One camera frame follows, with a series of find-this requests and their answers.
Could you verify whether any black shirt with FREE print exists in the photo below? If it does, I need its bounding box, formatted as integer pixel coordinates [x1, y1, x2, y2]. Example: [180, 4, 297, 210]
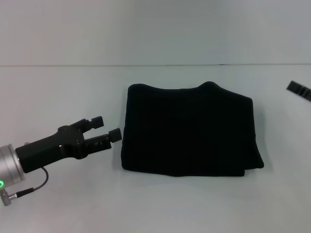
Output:
[121, 81, 265, 178]

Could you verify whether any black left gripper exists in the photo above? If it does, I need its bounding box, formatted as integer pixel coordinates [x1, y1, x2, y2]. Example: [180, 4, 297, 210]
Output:
[15, 116, 122, 174]

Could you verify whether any left arm connector cable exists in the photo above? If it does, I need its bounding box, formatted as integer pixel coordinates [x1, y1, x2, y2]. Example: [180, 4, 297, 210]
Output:
[0, 166, 49, 207]

